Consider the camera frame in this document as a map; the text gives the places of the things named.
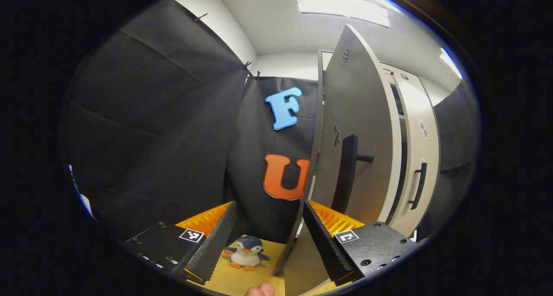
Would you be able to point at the black backdrop cloth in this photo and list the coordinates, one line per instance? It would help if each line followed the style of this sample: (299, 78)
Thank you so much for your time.
(151, 136)
(250, 136)
(458, 136)

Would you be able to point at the white cabinet door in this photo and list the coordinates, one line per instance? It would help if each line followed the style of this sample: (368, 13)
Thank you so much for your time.
(358, 106)
(414, 114)

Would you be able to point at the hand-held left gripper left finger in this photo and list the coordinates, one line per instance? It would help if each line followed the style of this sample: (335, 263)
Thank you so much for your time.
(216, 244)

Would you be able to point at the penguin plush toy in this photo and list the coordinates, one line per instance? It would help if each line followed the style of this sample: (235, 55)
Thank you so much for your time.
(247, 255)

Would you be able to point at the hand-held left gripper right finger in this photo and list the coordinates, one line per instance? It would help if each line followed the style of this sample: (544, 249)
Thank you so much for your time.
(326, 244)

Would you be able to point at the ceiling light panel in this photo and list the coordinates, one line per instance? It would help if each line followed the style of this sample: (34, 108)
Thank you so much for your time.
(341, 6)
(451, 62)

